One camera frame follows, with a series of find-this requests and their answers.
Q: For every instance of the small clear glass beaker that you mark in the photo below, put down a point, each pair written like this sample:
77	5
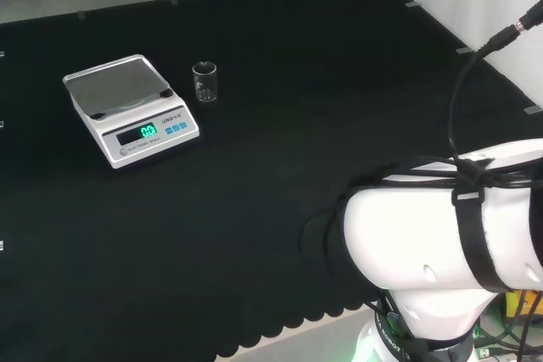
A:
205	82

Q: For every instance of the black bench cloth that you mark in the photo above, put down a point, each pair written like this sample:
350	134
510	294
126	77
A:
271	146

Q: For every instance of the electronic balance with steel pan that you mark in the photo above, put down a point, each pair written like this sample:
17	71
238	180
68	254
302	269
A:
140	133

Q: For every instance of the yellow stop button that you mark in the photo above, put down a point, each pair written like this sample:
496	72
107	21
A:
515	302

